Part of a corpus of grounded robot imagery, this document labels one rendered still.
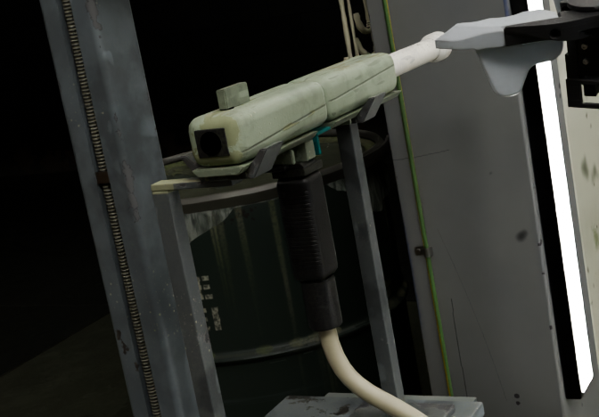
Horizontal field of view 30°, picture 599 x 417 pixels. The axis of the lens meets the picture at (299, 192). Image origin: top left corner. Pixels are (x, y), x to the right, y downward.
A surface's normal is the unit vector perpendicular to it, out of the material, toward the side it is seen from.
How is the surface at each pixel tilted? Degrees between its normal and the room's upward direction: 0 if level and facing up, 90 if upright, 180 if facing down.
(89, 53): 90
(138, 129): 90
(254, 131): 90
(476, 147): 90
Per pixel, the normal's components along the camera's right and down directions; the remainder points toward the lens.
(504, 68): -0.04, 0.44
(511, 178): -0.46, 0.26
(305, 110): 0.87, -0.06
